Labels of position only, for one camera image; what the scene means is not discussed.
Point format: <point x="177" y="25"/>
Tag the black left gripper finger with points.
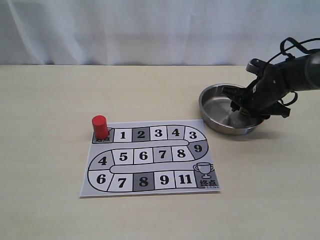
<point x="233" y="91"/>

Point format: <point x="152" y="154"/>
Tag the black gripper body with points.
<point x="262" y="97"/>

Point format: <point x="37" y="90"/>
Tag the wooden die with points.
<point x="244" y="111"/>

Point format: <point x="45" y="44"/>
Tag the stainless steel round bowl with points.
<point x="216" y="112"/>

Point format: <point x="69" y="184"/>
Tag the red cylinder game piece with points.
<point x="100" y="127"/>

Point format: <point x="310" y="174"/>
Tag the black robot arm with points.
<point x="306" y="75"/>

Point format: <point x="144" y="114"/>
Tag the paper number game board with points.
<point x="150" y="158"/>

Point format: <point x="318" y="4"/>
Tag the white curtain backdrop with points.
<point x="151" y="32"/>

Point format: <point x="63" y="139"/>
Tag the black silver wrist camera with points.
<point x="255" y="66"/>

